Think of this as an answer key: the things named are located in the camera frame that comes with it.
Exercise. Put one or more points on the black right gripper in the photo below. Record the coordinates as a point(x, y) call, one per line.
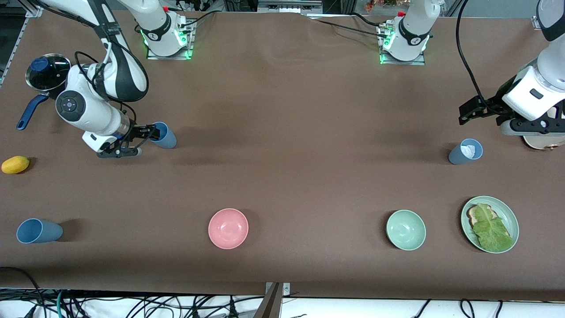
point(135, 132)

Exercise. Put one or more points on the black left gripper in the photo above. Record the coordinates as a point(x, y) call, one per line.
point(498, 102)

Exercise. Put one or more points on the blue plastic cup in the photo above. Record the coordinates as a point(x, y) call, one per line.
point(167, 140)
point(457, 157)
point(46, 232)

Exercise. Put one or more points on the white tissue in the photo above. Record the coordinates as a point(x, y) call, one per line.
point(468, 151)

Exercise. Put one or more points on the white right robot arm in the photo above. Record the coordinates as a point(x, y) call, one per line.
point(90, 112)

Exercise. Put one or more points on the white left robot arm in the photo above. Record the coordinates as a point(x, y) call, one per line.
point(415, 26)

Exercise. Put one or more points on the black bar with screws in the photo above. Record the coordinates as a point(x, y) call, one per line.
point(117, 153)
point(529, 126)

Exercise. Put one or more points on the cream toaster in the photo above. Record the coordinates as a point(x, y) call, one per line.
point(547, 142)

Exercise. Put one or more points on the toast slice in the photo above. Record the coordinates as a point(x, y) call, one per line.
point(473, 216)

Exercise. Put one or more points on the green plate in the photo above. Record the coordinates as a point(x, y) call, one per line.
point(507, 216)

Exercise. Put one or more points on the glass lid with blue knob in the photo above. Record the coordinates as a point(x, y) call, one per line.
point(50, 75)

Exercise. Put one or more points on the green lettuce leaf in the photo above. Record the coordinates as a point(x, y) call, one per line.
point(492, 232)

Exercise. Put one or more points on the pink bowl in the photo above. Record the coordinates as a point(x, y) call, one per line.
point(228, 229)

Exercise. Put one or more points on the yellow lemon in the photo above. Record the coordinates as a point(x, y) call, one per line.
point(15, 165)

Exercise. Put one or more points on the green bowl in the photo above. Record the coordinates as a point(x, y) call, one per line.
point(406, 230)

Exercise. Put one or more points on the brown table cover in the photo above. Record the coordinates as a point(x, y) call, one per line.
point(309, 176)

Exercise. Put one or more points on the dark support pole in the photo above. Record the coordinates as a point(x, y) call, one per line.
point(270, 304)

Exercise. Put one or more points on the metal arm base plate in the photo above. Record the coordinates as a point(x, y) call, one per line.
point(401, 62)
point(170, 57)

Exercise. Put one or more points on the aluminium frame rail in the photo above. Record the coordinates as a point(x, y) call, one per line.
point(18, 39)

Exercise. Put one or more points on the silver background frame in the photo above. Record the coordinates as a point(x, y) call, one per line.
point(289, 6)

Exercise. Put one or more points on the metal table edge bracket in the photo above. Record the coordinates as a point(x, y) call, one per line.
point(287, 289)

